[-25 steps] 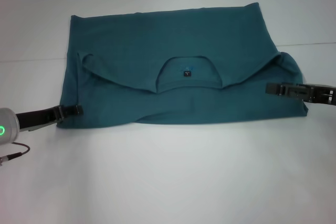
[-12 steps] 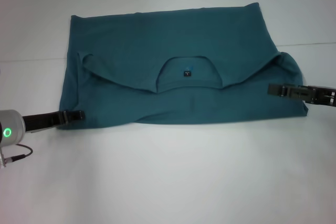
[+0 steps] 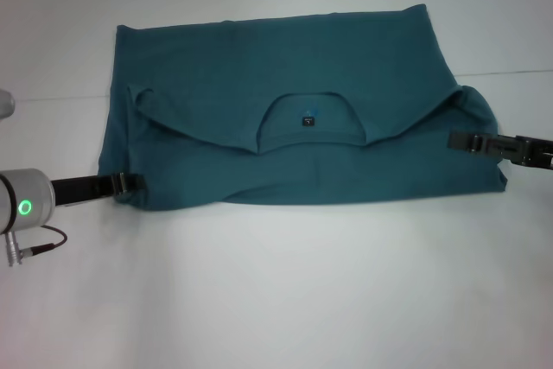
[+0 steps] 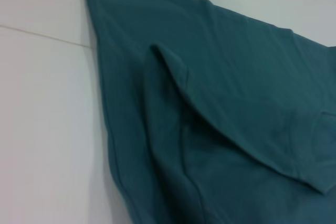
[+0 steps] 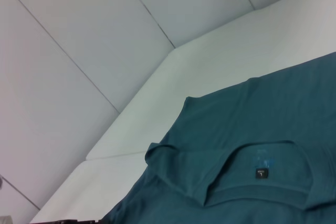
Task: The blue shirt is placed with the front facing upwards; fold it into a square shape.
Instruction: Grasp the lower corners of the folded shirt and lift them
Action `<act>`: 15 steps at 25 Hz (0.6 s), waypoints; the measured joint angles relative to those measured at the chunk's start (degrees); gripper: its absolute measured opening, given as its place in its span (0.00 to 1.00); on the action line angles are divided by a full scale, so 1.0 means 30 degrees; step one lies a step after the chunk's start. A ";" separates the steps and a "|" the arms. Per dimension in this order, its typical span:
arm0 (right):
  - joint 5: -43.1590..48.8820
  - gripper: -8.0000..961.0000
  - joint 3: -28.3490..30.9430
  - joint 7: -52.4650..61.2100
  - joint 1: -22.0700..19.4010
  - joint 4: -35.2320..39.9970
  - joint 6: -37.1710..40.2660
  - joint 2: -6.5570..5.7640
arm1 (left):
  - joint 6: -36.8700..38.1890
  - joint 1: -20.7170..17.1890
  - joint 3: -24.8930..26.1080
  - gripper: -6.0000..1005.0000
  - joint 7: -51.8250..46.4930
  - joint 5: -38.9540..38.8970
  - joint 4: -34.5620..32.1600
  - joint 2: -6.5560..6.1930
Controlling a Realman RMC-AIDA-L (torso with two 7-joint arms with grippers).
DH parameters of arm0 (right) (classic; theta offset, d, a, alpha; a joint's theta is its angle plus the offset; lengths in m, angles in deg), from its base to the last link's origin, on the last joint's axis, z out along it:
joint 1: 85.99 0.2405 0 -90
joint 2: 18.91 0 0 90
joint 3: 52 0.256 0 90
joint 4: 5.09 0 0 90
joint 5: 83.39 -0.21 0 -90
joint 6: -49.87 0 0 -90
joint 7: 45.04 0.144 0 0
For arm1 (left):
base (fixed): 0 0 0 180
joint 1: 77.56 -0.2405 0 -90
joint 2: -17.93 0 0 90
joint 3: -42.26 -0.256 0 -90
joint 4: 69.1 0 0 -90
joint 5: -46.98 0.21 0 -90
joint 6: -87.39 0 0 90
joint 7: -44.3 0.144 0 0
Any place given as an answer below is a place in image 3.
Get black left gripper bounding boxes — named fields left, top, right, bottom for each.
left=50, top=172, right=146, bottom=207

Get left gripper cable with plug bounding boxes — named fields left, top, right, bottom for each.
left=3, top=230, right=69, bottom=267

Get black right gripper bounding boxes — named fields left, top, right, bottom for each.
left=448, top=130, right=553, bottom=170

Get teal t-shirt with FREE print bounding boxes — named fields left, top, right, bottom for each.
left=97, top=3, right=507, bottom=208

